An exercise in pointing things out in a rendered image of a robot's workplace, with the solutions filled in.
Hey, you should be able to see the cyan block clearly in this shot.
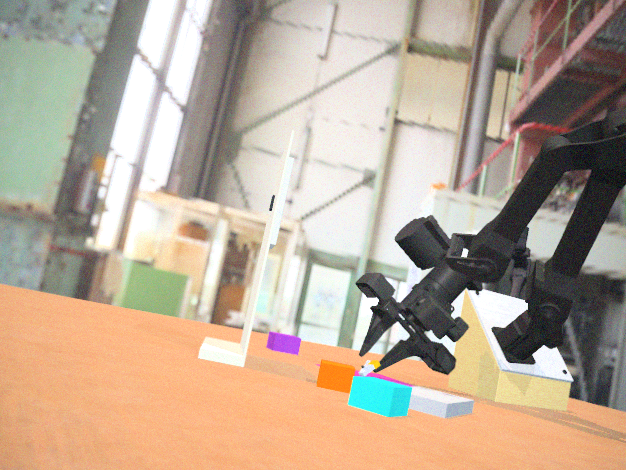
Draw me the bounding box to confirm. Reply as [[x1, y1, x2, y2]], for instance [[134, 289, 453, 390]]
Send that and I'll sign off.
[[348, 376, 412, 417]]

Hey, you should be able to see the magenta flat square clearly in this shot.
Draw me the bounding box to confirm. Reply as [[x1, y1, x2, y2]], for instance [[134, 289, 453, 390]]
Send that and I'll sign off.
[[355, 370, 415, 387]]

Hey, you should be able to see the purple block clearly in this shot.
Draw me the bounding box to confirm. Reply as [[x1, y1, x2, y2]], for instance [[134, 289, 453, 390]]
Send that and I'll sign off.
[[266, 332, 301, 355]]

